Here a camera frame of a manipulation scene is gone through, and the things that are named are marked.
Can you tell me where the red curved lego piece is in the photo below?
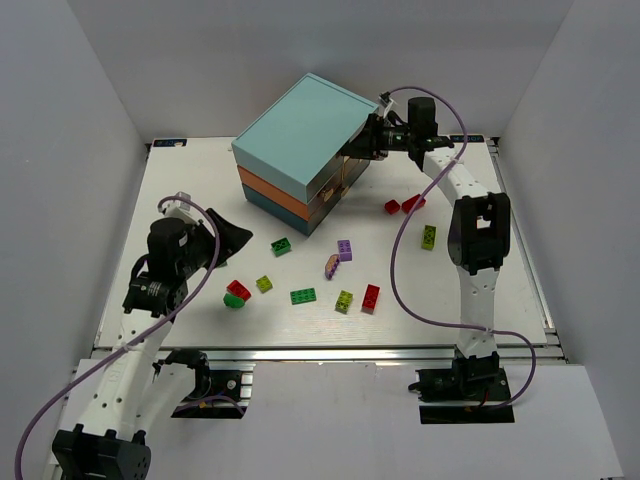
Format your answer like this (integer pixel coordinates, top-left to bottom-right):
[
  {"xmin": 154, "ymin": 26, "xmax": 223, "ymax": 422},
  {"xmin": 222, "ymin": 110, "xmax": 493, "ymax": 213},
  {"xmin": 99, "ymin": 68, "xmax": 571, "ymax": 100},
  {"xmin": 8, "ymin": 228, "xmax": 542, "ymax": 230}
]
[{"xmin": 226, "ymin": 280, "xmax": 251, "ymax": 301}]

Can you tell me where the dark green 2x2 lego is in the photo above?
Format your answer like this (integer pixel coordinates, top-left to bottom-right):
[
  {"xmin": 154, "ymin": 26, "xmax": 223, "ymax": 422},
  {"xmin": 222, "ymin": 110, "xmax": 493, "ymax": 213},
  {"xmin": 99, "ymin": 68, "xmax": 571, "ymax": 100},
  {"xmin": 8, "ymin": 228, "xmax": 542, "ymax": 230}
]
[{"xmin": 271, "ymin": 237, "xmax": 291, "ymax": 257}]

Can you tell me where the green rounded lego piece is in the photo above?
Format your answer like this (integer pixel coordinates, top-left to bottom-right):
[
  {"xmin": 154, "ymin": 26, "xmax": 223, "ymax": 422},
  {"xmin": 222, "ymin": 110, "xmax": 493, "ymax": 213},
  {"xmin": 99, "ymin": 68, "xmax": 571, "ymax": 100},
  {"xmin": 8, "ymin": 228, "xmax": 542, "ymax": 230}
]
[{"xmin": 223, "ymin": 293, "xmax": 245, "ymax": 309}]

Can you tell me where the red long lego brick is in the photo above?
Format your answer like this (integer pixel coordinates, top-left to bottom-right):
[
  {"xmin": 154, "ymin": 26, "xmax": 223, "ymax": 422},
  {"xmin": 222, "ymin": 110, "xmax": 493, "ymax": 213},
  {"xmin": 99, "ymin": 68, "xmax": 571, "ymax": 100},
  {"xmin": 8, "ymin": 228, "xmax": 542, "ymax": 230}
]
[{"xmin": 401, "ymin": 194, "xmax": 426, "ymax": 214}]

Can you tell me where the green 2x4 lego brick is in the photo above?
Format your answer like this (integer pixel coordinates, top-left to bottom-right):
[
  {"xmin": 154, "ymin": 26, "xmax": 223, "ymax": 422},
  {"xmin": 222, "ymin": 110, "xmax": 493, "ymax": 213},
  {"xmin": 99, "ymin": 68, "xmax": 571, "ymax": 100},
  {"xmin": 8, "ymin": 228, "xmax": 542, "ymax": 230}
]
[{"xmin": 290, "ymin": 288, "xmax": 317, "ymax": 305}]

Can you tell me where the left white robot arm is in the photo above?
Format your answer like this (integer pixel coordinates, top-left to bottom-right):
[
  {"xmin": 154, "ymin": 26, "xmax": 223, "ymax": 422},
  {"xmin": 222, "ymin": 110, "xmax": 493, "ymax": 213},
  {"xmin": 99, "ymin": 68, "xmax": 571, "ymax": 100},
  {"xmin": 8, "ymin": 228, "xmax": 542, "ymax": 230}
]
[{"xmin": 52, "ymin": 207, "xmax": 253, "ymax": 479}]

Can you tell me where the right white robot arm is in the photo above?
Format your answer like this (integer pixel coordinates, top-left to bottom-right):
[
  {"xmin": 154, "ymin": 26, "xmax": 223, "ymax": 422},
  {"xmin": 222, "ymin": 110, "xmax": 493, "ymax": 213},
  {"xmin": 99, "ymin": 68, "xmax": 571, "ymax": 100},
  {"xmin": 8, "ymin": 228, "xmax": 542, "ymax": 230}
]
[{"xmin": 341, "ymin": 90, "xmax": 511, "ymax": 361}]

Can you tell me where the lime 2x2 lego left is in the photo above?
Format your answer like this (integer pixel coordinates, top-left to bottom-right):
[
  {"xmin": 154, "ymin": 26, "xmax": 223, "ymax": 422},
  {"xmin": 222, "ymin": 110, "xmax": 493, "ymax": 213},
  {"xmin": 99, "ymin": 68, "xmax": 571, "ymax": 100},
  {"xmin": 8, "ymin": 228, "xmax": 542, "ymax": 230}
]
[{"xmin": 256, "ymin": 275, "xmax": 273, "ymax": 293}]

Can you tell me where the small red lego brick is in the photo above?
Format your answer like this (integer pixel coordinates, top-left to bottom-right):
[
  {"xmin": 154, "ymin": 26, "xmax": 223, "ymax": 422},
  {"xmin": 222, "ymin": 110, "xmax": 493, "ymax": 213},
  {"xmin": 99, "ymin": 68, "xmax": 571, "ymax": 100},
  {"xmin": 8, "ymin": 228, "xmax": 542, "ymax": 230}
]
[{"xmin": 384, "ymin": 199, "xmax": 401, "ymax": 215}]

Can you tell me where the right blue label sticker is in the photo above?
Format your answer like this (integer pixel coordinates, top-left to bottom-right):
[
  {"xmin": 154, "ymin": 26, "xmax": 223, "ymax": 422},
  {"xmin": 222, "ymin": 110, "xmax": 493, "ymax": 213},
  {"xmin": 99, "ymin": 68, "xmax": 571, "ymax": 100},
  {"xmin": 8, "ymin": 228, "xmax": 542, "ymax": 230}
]
[{"xmin": 449, "ymin": 134, "xmax": 486, "ymax": 143}]

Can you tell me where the blue label sticker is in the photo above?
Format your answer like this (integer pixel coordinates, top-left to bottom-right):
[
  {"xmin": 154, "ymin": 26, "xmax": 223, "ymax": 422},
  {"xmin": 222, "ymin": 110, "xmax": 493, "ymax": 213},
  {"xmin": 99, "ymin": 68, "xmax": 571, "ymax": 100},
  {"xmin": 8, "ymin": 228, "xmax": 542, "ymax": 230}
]
[
  {"xmin": 449, "ymin": 134, "xmax": 486, "ymax": 143},
  {"xmin": 151, "ymin": 138, "xmax": 187, "ymax": 148}
]

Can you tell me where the teal orange drawer cabinet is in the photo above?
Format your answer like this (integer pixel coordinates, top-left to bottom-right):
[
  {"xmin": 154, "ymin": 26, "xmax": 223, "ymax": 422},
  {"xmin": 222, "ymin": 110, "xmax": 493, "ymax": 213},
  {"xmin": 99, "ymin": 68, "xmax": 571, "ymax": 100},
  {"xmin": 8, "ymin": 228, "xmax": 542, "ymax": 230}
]
[{"xmin": 231, "ymin": 73, "xmax": 377, "ymax": 236}]

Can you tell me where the purple 2x3 lego brick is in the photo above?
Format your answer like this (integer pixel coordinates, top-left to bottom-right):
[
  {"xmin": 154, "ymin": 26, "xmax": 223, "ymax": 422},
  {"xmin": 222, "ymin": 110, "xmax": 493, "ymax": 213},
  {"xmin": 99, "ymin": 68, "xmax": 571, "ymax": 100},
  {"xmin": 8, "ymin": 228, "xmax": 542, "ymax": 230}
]
[{"xmin": 337, "ymin": 239, "xmax": 353, "ymax": 262}]

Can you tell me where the lime 2x3 lego right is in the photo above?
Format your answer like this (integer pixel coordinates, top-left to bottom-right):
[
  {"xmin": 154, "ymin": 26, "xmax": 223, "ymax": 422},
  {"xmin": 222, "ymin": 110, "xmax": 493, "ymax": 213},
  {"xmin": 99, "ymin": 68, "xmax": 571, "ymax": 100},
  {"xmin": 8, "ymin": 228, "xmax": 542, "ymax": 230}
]
[{"xmin": 421, "ymin": 225, "xmax": 437, "ymax": 251}]

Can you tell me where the purple curved patterned lego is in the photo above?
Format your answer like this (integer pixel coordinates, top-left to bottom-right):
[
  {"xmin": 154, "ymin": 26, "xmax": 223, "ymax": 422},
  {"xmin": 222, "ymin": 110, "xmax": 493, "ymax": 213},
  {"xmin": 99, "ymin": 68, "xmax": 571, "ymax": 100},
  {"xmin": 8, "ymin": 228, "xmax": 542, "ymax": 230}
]
[{"xmin": 324, "ymin": 254, "xmax": 340, "ymax": 280}]

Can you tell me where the left blue label sticker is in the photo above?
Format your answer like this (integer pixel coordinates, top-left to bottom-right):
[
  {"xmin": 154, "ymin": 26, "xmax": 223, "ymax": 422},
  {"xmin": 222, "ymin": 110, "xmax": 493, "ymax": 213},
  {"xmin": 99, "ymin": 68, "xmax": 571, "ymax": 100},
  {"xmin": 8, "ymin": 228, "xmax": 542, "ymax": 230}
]
[{"xmin": 151, "ymin": 138, "xmax": 187, "ymax": 148}]

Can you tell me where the lime patterned lego centre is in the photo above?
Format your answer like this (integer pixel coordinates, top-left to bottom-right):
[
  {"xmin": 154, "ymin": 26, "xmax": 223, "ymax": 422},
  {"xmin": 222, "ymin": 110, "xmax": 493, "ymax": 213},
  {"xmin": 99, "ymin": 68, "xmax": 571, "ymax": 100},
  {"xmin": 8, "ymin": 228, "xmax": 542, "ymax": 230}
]
[{"xmin": 335, "ymin": 290, "xmax": 353, "ymax": 314}]

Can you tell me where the red 2x3 lego brick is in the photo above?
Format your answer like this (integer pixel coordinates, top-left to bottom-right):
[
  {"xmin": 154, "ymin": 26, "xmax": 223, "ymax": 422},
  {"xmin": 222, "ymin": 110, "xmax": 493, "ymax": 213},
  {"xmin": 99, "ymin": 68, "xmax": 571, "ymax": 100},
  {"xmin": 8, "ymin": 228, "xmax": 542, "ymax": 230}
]
[{"xmin": 361, "ymin": 284, "xmax": 380, "ymax": 314}]

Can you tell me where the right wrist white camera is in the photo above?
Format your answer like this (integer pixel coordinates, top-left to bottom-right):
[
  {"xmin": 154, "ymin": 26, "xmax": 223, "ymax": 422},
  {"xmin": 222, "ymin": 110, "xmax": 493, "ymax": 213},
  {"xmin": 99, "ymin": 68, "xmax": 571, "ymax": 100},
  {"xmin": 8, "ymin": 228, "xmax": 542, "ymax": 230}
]
[{"xmin": 377, "ymin": 92, "xmax": 394, "ymax": 118}]

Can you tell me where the wrist white camera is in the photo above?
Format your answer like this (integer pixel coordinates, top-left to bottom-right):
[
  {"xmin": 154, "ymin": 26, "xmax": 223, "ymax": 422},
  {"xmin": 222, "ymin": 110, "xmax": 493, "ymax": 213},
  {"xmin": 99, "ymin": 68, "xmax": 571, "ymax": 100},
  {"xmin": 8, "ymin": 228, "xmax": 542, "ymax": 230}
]
[
  {"xmin": 377, "ymin": 92, "xmax": 394, "ymax": 118},
  {"xmin": 159, "ymin": 191, "xmax": 196, "ymax": 225}
]

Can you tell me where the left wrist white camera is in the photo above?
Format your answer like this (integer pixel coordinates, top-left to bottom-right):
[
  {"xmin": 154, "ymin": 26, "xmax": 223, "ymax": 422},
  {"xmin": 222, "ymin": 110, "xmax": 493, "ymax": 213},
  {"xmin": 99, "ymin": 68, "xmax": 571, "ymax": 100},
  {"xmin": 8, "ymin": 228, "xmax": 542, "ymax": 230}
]
[{"xmin": 159, "ymin": 191, "xmax": 196, "ymax": 225}]

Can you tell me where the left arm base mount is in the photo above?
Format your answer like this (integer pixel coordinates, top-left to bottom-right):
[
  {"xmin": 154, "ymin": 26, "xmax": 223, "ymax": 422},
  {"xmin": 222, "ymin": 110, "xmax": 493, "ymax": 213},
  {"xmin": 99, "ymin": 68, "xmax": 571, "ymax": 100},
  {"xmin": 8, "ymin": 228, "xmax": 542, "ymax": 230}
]
[{"xmin": 153, "ymin": 349, "xmax": 247, "ymax": 419}]

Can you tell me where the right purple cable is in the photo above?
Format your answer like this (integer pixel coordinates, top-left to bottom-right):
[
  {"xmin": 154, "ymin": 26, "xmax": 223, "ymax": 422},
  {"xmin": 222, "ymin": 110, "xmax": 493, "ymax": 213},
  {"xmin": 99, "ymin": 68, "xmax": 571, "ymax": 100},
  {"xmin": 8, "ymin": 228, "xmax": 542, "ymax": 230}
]
[{"xmin": 384, "ymin": 85, "xmax": 538, "ymax": 412}]

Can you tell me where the purple cable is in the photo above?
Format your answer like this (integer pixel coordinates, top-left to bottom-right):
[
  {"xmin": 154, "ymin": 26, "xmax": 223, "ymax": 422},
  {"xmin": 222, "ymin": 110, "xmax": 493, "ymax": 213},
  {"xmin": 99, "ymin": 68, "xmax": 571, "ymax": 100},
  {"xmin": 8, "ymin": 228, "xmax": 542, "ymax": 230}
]
[
  {"xmin": 384, "ymin": 85, "xmax": 538, "ymax": 412},
  {"xmin": 13, "ymin": 197, "xmax": 224, "ymax": 480}
]

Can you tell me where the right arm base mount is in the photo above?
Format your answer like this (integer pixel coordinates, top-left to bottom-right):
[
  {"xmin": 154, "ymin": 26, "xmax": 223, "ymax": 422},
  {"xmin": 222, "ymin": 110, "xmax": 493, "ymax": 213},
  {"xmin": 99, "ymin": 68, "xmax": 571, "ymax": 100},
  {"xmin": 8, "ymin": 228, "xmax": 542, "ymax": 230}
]
[{"xmin": 408, "ymin": 352, "xmax": 515, "ymax": 425}]

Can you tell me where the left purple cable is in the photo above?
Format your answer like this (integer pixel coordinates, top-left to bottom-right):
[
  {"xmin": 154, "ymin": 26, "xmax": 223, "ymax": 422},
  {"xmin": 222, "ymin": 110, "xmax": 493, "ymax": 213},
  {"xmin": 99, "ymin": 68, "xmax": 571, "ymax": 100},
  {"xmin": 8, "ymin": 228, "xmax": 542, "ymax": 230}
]
[{"xmin": 13, "ymin": 197, "xmax": 224, "ymax": 480}]

